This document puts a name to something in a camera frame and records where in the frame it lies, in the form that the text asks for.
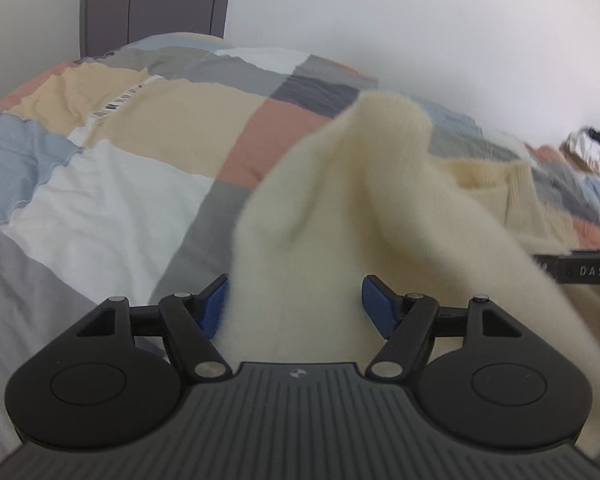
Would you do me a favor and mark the patchwork quilt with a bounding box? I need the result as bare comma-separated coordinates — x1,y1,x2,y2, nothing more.
0,32,600,461

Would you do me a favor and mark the white clothes pile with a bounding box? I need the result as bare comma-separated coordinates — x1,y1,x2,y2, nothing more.
560,130,600,176

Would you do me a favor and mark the cream fleece sweater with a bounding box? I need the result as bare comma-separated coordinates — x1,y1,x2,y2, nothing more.
220,91,600,473

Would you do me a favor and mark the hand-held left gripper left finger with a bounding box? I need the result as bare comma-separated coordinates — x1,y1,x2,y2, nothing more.
75,274,233,380

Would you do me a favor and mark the grey door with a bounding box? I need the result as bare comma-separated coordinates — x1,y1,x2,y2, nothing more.
80,0,236,58

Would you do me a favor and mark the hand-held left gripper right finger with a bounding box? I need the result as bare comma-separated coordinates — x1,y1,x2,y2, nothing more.
361,275,526,380

